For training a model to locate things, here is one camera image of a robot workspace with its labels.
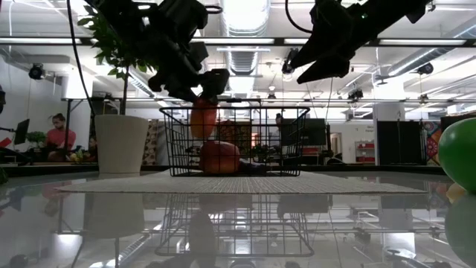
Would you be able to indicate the large black screen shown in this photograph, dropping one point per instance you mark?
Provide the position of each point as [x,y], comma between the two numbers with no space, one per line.
[316,132]

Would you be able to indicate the black partition panel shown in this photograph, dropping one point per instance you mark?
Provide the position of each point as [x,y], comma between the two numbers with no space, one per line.
[399,141]

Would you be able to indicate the green leafy potted plant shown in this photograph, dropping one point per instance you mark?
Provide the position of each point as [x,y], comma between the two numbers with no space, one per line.
[111,48]

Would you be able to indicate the black desk monitor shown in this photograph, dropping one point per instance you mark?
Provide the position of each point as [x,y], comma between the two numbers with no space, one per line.
[21,131]

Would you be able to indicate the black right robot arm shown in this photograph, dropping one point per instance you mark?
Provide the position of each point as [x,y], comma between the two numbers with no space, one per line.
[390,15]

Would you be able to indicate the grey woven placemat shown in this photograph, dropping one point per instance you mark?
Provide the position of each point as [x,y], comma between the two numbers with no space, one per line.
[241,184]

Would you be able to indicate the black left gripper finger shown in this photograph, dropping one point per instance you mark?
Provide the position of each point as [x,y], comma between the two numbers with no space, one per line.
[160,82]
[215,82]

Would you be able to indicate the green apple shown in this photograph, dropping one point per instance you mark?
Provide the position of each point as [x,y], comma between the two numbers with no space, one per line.
[461,152]

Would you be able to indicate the orange-red bell pepper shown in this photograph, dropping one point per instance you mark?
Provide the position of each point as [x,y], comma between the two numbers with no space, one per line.
[219,158]

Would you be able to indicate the red yellow apple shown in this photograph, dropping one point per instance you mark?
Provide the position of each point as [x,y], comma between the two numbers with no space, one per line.
[202,119]

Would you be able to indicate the dark purple eggplant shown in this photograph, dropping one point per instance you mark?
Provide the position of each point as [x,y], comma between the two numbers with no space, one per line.
[253,168]

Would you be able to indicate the shelf with red bins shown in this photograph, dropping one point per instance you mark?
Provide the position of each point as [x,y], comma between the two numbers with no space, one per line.
[366,150]

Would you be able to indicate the silver ceiling air duct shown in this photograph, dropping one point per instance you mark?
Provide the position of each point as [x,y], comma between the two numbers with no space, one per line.
[245,18]

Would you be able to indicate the person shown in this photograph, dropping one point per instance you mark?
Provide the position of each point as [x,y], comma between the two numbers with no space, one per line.
[59,138]
[279,120]

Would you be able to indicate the black ceiling spotlight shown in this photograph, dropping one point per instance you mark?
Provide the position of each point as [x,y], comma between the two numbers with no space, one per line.
[425,68]
[36,71]

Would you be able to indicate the colourful patterned panel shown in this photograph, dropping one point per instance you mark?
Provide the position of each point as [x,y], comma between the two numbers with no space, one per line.
[432,143]

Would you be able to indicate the white cylindrical plant pot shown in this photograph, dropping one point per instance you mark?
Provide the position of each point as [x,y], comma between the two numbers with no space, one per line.
[121,145]

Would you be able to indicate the small green background plant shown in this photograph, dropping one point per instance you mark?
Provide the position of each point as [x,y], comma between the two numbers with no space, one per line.
[36,137]

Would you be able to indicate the brown patterned panel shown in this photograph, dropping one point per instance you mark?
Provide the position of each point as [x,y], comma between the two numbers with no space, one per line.
[150,143]

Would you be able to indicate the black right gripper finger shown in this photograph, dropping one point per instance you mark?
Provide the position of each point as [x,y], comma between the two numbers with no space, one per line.
[312,56]
[327,69]

